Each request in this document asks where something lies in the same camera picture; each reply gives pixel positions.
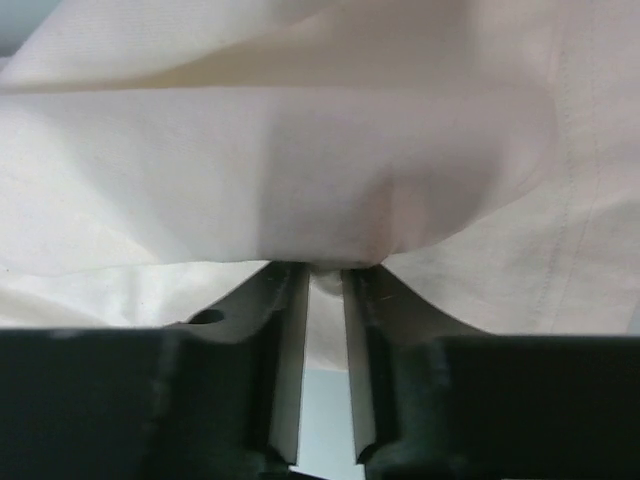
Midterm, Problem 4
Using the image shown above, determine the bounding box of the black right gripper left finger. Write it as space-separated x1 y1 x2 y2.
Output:
164 262 309 479

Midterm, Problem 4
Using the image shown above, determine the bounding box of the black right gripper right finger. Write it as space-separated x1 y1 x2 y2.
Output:
341 266 475 479

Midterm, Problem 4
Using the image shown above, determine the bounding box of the white t-shirt red graphic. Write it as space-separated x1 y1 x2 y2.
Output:
1 1 639 369

